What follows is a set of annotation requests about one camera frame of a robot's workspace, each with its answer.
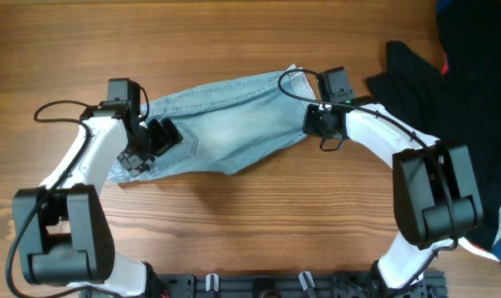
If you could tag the white red garment edge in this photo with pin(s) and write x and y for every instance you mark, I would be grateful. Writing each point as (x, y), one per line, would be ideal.
(470, 247)

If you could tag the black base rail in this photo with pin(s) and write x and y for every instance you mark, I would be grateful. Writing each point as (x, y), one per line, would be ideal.
(337, 285)

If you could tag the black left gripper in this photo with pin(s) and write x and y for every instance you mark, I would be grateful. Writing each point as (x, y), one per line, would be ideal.
(160, 137)

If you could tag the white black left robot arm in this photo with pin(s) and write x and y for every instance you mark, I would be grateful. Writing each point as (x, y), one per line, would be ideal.
(62, 235)

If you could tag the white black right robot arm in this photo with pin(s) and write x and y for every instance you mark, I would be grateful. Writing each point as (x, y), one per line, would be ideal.
(435, 196)

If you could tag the dark navy garment pile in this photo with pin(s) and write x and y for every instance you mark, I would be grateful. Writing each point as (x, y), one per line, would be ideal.
(462, 103)

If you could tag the light blue denim shorts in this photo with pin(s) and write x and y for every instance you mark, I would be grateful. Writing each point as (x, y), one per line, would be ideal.
(232, 124)

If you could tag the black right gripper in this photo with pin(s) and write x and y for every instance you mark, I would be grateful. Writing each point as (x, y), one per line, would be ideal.
(312, 120)

